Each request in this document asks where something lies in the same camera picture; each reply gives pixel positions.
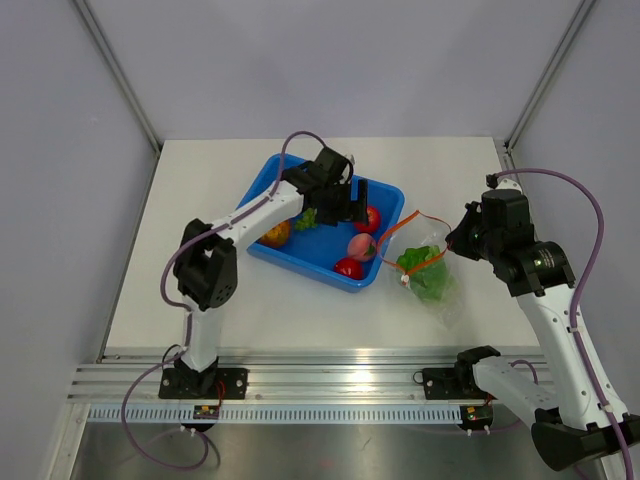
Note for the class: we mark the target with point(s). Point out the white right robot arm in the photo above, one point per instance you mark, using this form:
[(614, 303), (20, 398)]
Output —
[(584, 419)]

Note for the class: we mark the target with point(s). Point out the white slotted cable duct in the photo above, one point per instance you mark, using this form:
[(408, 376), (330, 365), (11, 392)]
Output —
[(278, 414)]

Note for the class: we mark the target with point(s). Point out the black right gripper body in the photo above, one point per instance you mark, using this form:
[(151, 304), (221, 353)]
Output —
[(472, 238)]

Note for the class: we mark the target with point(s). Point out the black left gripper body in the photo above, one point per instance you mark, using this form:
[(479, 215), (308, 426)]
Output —
[(337, 207)]

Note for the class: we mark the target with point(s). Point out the green toy grapes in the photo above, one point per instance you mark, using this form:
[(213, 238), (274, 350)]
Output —
[(306, 221)]

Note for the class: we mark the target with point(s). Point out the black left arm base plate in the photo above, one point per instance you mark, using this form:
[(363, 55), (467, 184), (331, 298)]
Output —
[(220, 383)]

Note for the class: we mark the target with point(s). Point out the aluminium table rail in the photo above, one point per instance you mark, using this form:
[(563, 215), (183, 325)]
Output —
[(275, 376)]

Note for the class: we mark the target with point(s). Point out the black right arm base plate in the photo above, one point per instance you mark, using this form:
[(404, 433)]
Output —
[(444, 384)]

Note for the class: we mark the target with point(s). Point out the red toy apple top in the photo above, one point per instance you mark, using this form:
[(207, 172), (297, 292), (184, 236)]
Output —
[(373, 223)]

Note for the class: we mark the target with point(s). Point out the blue plastic bin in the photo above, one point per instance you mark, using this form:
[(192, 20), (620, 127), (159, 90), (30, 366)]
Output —
[(313, 253)]

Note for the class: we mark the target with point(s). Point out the toy pineapple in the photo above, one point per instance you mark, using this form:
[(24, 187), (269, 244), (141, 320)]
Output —
[(277, 236)]

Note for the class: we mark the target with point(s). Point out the clear zip bag orange zipper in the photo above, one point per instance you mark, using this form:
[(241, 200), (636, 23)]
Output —
[(415, 230)]

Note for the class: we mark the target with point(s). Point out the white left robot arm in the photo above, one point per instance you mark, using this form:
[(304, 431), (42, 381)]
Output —
[(206, 264)]

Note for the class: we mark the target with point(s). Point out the red toy apple bottom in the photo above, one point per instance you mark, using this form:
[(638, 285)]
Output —
[(350, 268)]

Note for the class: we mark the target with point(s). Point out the pink toy peach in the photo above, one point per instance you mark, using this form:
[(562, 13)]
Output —
[(362, 247)]

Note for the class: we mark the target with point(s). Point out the green toy lettuce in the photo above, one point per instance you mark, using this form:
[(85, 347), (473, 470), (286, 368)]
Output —
[(429, 276)]

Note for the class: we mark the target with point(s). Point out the red toy apple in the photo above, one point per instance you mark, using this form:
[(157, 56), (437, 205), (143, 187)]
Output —
[(373, 223), (350, 268)]

